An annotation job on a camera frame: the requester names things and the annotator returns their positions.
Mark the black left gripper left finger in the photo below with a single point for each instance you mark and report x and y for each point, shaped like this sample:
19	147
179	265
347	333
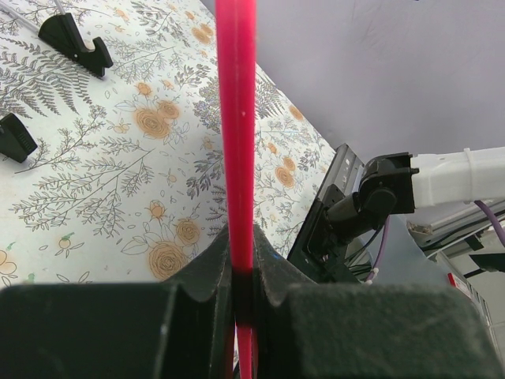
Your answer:
182	327

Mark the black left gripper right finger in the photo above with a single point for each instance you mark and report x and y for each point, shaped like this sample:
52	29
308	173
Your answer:
310	330

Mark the pink framed whiteboard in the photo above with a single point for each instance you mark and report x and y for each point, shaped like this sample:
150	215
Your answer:
236	48

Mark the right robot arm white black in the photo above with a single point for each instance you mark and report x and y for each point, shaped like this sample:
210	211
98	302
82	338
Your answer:
401	183

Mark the floral patterned table mat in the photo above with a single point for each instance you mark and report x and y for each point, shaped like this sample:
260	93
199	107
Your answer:
127	182

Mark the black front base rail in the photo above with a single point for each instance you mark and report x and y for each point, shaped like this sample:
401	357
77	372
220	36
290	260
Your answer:
318	252

